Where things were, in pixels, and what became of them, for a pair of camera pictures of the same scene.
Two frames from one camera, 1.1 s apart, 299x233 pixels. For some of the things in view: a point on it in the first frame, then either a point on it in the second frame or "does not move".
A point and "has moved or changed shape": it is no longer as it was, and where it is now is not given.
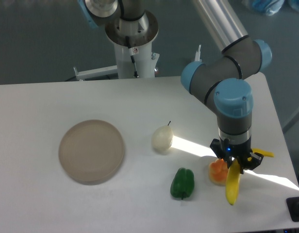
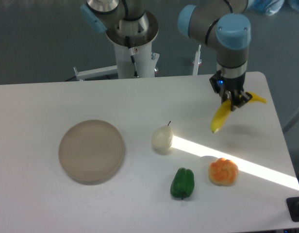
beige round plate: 91,152 does not move
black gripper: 224,149 → 219,83
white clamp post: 197,55 does not move
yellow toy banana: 233,176 has moved or changed shape
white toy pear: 162,137 does not move
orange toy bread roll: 218,171 does not move
